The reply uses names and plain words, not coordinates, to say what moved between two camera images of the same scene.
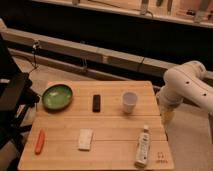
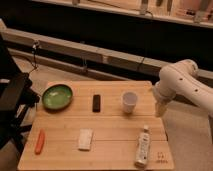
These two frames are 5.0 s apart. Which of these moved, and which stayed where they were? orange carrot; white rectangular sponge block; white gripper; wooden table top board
Moved: white gripper
Stayed: orange carrot; white rectangular sponge block; wooden table top board
